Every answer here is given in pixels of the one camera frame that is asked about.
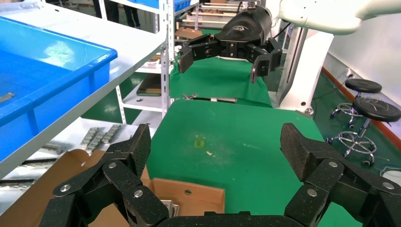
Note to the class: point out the black seat chrome stool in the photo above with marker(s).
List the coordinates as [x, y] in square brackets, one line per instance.
[377, 109]
[363, 85]

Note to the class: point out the green table cloth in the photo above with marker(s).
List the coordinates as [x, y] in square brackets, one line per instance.
[235, 141]
[219, 81]

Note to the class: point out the white metal shelf rack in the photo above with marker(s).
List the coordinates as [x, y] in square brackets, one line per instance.
[170, 18]
[125, 40]

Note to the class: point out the metal port shield plate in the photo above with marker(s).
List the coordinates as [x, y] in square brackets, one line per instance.
[176, 209]
[168, 205]

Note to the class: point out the white base board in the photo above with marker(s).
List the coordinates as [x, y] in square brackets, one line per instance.
[72, 133]

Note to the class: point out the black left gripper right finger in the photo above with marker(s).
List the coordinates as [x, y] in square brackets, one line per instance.
[316, 159]

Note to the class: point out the angled metal plate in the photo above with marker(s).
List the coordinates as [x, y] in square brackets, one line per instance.
[51, 148]

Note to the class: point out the notched metal strip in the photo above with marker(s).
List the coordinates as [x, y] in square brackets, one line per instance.
[89, 137]
[112, 131]
[101, 139]

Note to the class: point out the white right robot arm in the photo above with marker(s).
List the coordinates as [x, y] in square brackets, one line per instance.
[329, 15]

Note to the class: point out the brown cardboard box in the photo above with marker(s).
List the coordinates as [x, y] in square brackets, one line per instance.
[200, 200]

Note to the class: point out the silver metal bar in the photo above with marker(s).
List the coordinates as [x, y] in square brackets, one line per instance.
[224, 99]

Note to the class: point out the brown cardboard piece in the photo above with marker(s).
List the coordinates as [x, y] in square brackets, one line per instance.
[188, 32]

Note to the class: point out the blue plastic tray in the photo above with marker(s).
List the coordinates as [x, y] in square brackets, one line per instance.
[150, 3]
[62, 91]

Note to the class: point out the small white scrap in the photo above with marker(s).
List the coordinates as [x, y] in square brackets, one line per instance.
[209, 153]

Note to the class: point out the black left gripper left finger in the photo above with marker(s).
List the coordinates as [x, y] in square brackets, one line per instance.
[125, 156]

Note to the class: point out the grey tape strip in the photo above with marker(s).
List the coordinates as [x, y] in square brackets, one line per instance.
[7, 97]

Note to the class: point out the person in dark trousers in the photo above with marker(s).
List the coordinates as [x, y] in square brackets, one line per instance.
[131, 12]
[105, 9]

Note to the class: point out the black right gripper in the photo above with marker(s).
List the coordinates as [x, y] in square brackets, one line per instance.
[247, 28]

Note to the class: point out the robot torso column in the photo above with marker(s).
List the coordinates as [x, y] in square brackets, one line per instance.
[307, 69]

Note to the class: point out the wooden pallet stack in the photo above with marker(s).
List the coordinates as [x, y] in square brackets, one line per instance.
[213, 14]

